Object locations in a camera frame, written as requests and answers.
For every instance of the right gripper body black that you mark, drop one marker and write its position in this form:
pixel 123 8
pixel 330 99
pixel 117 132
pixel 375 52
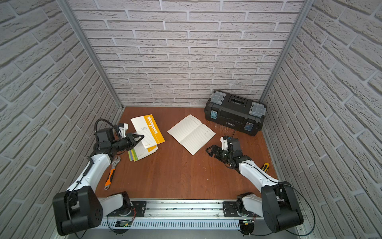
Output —
pixel 225 156

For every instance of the right aluminium corner post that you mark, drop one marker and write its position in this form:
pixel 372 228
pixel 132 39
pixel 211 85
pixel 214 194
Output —
pixel 305 8

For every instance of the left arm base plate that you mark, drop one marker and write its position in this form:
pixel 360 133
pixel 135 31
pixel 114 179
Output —
pixel 137 208

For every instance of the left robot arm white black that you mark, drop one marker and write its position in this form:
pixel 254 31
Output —
pixel 78 208

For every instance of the orange adjustable wrench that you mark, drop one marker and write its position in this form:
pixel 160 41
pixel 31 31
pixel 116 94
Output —
pixel 114 163

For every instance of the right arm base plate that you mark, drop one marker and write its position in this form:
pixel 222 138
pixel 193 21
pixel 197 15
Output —
pixel 236 209

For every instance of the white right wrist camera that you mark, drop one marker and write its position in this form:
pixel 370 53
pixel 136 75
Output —
pixel 226 142

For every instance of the left aluminium corner post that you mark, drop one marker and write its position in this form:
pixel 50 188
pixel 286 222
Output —
pixel 85 42

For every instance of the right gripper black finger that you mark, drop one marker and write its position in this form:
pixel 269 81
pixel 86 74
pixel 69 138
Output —
pixel 216 153
pixel 213 148

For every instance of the black grey toolbox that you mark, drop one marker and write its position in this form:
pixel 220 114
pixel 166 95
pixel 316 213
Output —
pixel 238 113

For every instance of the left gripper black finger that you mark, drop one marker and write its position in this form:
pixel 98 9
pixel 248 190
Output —
pixel 133 136
pixel 132 143

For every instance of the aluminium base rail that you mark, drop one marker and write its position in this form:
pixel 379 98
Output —
pixel 193 209

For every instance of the lined notebook green cover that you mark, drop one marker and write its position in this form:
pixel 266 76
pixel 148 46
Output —
pixel 140 152

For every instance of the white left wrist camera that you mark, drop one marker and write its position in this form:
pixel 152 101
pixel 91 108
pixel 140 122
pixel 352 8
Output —
pixel 123 127

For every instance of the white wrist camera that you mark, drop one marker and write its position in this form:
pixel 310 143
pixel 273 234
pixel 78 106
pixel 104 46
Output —
pixel 226 142
pixel 123 127

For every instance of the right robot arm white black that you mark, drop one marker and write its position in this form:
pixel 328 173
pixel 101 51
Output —
pixel 278 204

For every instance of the aluminium corner post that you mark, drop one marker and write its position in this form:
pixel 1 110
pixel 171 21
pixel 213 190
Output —
pixel 305 8
pixel 85 42

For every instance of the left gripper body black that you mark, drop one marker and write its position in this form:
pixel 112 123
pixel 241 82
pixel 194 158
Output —
pixel 129 141

